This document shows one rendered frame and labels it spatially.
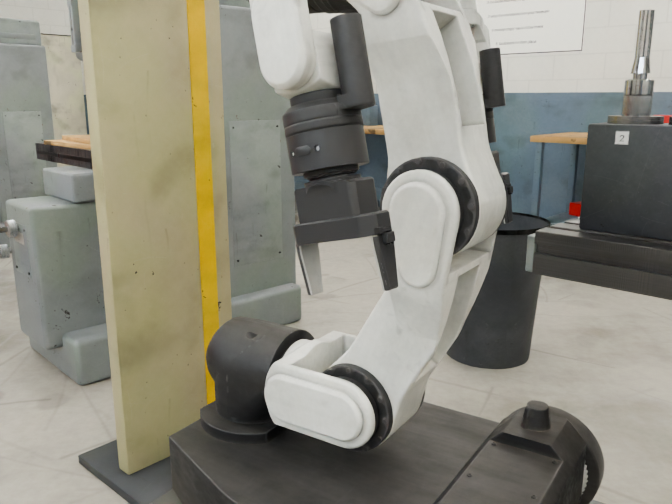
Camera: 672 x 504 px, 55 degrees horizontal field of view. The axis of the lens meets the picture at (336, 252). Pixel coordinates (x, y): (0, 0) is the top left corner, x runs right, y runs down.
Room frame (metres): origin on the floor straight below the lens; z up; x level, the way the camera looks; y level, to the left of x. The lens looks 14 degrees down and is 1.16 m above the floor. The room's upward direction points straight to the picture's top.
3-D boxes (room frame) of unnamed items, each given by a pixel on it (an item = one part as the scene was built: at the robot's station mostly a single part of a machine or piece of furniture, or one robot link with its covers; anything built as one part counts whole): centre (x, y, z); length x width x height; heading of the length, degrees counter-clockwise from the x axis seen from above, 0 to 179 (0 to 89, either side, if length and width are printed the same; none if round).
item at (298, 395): (1.00, -0.02, 0.68); 0.21 x 0.20 x 0.13; 57
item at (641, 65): (1.14, -0.52, 1.24); 0.03 x 0.03 x 0.11
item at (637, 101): (1.14, -0.52, 1.15); 0.05 x 0.05 x 0.05
